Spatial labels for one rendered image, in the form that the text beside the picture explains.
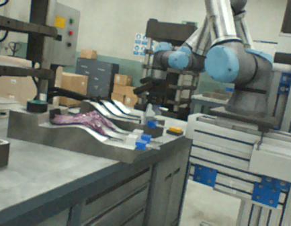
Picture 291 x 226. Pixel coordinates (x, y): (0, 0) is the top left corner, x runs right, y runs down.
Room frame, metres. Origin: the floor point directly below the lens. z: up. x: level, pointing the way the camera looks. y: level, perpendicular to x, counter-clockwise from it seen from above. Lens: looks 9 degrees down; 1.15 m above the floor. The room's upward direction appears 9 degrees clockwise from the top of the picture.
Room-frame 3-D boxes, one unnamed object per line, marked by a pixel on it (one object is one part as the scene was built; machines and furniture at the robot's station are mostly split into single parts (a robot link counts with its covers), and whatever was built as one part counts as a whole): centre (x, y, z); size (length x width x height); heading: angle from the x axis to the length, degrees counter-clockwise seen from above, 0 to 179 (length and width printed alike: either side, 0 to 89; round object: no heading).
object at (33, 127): (1.18, 0.25, 0.86); 0.50 x 0.26 x 0.11; 81
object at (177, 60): (1.30, -0.10, 1.20); 0.11 x 0.11 x 0.08; 34
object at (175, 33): (6.18, -0.45, 1.03); 1.54 x 0.94 x 2.06; 158
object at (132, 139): (1.09, -0.01, 0.86); 0.13 x 0.05 x 0.05; 81
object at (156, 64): (1.37, -0.03, 1.20); 0.09 x 0.08 x 0.11; 34
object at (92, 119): (1.18, 0.24, 0.90); 0.26 x 0.18 x 0.08; 81
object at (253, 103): (1.10, -0.37, 1.09); 0.15 x 0.15 x 0.10
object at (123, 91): (8.35, 0.62, 0.42); 0.86 x 0.33 x 0.83; 68
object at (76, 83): (6.31, 2.08, 0.37); 1.20 x 0.82 x 0.74; 76
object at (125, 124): (1.54, 0.17, 0.87); 0.50 x 0.26 x 0.14; 64
